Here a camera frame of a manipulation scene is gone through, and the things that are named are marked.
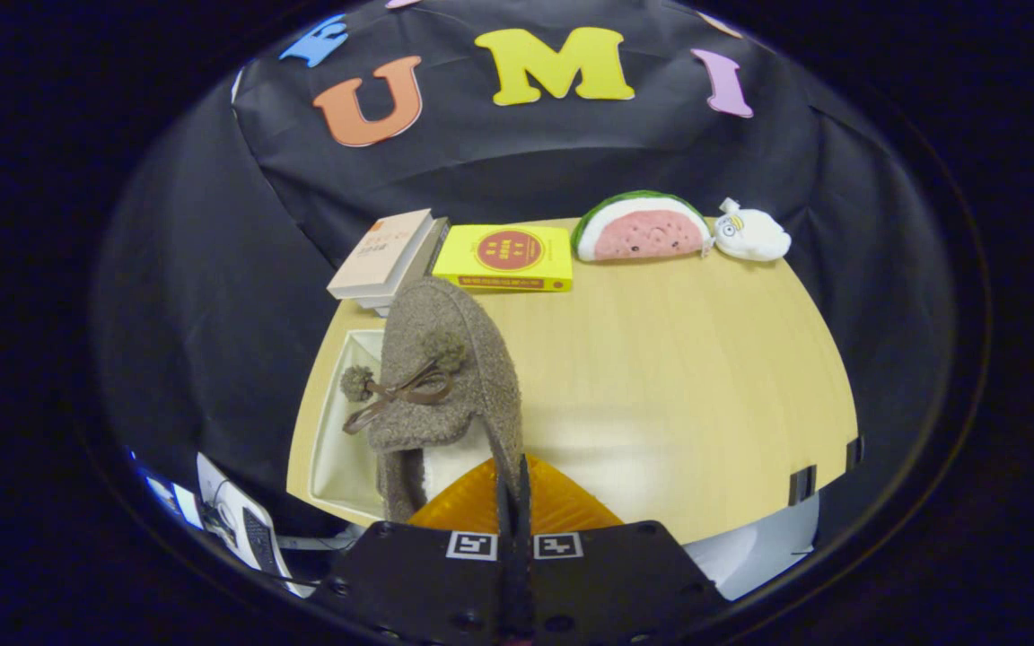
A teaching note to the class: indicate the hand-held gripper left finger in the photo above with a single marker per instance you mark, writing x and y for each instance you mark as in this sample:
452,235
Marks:
418,588

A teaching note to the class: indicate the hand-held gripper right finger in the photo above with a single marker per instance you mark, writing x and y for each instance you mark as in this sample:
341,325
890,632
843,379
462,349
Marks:
616,588

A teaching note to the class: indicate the cream fabric storage box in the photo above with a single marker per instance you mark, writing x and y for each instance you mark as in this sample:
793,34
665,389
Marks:
346,467

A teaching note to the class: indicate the brown fuzzy shoe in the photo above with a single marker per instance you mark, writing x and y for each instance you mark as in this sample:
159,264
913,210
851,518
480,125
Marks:
445,332

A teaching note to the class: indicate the white curved object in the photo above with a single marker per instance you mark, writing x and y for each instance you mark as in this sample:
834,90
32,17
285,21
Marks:
759,543

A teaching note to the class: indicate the white and black device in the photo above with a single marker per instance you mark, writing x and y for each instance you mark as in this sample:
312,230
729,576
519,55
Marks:
230,502

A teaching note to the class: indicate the black table clamp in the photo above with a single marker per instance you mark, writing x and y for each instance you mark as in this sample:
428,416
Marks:
804,484

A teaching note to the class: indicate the grey spine book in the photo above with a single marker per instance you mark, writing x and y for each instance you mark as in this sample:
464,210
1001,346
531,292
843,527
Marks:
423,265

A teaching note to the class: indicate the beige book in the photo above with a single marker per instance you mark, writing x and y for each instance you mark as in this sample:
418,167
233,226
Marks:
382,256

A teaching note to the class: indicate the yellow book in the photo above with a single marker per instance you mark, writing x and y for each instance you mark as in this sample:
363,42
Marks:
503,258

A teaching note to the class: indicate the watermelon slice plush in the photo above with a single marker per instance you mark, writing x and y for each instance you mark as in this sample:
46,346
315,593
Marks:
643,231

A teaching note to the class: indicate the white plush toy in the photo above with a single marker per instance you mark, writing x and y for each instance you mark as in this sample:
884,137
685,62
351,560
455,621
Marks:
755,235

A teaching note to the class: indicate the black backdrop cloth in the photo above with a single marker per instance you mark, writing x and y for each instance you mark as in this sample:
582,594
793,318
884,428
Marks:
212,269

